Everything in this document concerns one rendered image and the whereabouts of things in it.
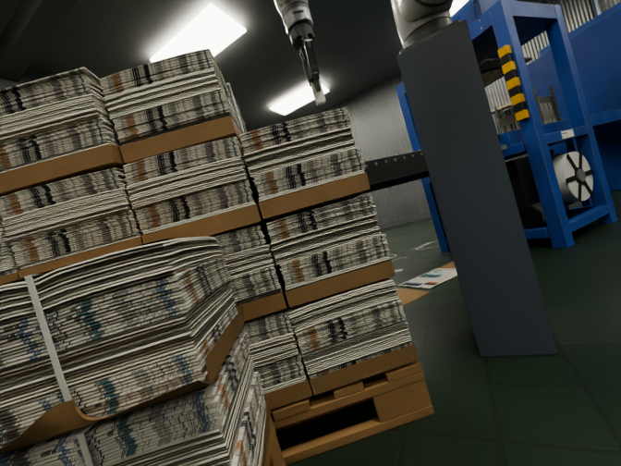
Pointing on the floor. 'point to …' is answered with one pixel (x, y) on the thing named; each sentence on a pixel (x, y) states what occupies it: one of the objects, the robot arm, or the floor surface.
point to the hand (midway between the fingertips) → (318, 92)
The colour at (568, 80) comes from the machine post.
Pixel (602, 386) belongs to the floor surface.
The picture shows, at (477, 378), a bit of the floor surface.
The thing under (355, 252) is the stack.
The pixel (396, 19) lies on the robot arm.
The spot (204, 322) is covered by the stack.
